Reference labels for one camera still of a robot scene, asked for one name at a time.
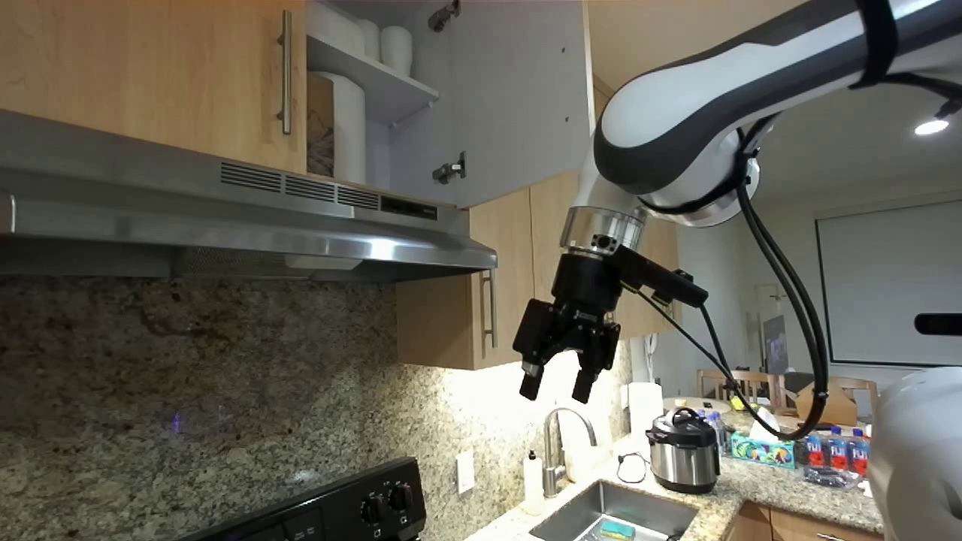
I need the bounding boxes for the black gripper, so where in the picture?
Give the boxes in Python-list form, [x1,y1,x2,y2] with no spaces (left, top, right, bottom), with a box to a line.
[513,248,631,402]

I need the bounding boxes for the wooden overhead cabinet door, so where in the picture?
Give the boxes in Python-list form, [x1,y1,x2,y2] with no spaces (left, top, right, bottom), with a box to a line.
[388,0,592,206]

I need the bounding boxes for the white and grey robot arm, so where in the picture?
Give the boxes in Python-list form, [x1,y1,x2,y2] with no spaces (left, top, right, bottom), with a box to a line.
[513,0,962,541]

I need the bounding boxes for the tall wooden cabinet door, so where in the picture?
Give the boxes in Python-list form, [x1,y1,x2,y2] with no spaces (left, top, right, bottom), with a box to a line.
[397,189,534,368]

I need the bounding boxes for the white rolls in cabinet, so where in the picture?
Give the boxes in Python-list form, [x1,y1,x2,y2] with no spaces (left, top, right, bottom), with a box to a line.
[306,0,415,183]

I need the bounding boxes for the left wooden cabinet door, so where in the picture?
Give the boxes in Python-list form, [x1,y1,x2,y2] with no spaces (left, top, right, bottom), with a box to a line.
[0,0,306,171]

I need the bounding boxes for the white paper towel roll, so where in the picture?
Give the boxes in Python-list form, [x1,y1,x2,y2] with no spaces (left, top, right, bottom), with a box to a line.
[625,381,665,436]

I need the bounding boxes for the white soap dispenser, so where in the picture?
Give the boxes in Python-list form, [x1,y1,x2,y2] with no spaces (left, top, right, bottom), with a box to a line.
[524,452,544,502]

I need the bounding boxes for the silver kitchen faucet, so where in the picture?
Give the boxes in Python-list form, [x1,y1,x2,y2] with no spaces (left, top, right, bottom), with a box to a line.
[544,407,598,495]

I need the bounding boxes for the silver black pressure cooker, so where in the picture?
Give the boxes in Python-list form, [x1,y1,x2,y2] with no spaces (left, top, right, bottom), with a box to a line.
[646,407,722,492]

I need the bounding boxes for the stainless steel sink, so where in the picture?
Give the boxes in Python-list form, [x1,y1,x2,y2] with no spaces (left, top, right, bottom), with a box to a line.
[533,480,696,541]

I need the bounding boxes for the wooden chair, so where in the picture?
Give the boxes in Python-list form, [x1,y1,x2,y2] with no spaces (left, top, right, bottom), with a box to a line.
[697,368,784,409]

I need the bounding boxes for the teal tissue box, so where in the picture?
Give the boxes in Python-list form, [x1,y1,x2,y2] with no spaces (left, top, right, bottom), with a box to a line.
[728,433,798,470]

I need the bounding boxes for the black stove control panel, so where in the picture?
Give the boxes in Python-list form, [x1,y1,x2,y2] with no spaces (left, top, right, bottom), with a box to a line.
[183,457,428,541]

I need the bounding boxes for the pack of water bottles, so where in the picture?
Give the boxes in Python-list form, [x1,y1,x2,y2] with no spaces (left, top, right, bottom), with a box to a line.
[802,427,869,491]

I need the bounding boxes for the white projector screen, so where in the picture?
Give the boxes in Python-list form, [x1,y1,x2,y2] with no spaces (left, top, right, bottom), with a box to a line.
[815,202,962,366]

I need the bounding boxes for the stainless steel range hood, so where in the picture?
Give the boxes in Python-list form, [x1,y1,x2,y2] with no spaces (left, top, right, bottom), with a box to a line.
[0,112,500,280]

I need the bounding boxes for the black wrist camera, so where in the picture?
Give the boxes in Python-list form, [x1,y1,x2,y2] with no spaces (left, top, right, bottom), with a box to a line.
[613,245,708,305]

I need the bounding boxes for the white wall outlet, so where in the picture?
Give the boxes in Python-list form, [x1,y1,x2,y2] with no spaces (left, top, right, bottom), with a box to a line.
[453,452,474,495]

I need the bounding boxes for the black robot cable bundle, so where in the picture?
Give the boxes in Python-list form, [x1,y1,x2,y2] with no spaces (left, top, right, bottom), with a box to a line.
[640,118,836,444]

